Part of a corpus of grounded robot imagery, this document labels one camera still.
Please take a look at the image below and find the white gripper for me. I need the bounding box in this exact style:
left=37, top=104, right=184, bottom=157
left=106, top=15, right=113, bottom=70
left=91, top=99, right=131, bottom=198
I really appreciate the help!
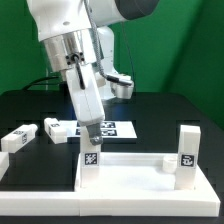
left=66, top=64, right=105, bottom=146

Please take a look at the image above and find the white desk top tray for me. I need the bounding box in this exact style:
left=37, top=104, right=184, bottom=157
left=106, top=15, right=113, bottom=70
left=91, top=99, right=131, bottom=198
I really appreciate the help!
left=74, top=152, right=218, bottom=202

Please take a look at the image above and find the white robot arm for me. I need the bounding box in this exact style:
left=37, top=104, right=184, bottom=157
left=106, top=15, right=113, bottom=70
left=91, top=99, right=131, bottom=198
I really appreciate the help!
left=26, top=0, right=159, bottom=145

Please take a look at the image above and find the fiducial marker sheet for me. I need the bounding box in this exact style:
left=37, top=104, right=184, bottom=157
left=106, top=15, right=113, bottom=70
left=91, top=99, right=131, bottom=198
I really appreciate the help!
left=59, top=120, right=137, bottom=139

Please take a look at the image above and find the white L-shaped fence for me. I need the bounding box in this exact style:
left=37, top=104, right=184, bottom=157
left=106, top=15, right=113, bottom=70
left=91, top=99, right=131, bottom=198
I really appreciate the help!
left=0, top=153, right=221, bottom=218

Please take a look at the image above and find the black cable on table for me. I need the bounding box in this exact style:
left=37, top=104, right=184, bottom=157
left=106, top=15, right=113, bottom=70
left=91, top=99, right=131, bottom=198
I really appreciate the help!
left=20, top=75, right=68, bottom=92

